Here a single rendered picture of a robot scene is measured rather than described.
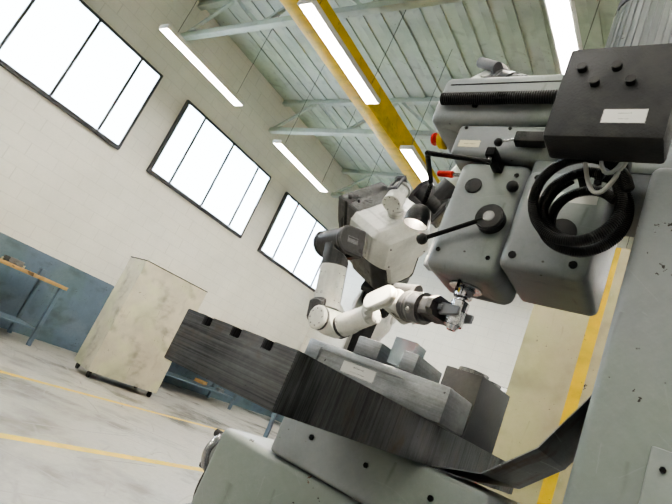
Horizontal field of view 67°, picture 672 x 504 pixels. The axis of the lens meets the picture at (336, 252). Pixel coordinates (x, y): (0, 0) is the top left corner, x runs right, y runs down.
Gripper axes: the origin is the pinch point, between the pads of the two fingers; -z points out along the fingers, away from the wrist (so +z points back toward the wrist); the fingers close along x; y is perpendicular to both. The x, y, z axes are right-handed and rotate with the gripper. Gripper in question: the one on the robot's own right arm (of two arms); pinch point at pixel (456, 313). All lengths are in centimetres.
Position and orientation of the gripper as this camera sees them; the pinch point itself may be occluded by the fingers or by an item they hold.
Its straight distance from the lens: 133.5
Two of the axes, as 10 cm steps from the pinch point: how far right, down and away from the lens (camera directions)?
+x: 7.2, 4.7, 5.1
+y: -4.0, 8.8, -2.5
